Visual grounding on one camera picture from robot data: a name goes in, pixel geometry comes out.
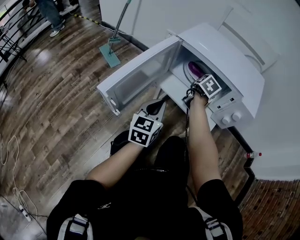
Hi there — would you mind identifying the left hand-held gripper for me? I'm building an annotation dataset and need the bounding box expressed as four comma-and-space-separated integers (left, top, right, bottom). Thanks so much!
127, 98, 167, 148

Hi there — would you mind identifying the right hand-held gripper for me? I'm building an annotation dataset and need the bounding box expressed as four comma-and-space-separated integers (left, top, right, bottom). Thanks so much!
182, 74, 223, 104

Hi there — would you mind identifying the white microwave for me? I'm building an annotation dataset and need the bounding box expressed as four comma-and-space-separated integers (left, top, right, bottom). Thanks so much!
96, 22, 266, 129

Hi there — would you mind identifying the person's right forearm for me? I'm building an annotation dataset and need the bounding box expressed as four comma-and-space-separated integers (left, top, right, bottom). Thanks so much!
187, 93, 222, 189

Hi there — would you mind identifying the person's left forearm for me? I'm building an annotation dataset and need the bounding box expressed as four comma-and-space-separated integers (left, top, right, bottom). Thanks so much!
86, 140, 149, 191

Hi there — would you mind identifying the white round microwave plate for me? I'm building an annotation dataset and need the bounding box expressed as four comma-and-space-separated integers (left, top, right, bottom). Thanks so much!
182, 60, 212, 83

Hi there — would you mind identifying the teal flat mop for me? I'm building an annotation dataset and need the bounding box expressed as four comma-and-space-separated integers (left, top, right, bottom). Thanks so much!
98, 0, 134, 69

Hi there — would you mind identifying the red-capped plastic bottle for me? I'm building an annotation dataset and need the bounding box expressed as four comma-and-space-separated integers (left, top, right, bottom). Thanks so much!
244, 151, 263, 160

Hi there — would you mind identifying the person's black clothing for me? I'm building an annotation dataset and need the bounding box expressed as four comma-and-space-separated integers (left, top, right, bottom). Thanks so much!
46, 130, 244, 240

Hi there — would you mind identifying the black metal railing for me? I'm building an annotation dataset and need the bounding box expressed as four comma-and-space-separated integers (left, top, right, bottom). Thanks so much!
0, 0, 51, 79

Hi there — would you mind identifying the white power strip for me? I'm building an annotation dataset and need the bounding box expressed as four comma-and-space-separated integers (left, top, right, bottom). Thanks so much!
18, 204, 33, 223

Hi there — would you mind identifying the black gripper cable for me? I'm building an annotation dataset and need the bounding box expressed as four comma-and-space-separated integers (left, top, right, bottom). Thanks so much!
184, 106, 191, 169

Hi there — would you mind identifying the yellow-black striped cable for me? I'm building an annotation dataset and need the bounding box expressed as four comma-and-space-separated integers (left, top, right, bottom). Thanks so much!
71, 12, 102, 25

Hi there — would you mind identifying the grey backpack strap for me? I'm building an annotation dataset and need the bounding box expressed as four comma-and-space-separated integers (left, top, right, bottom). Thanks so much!
201, 210, 233, 240
57, 213, 90, 240

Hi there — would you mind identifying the white cable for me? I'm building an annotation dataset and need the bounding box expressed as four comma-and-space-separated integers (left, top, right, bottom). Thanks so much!
0, 134, 39, 221

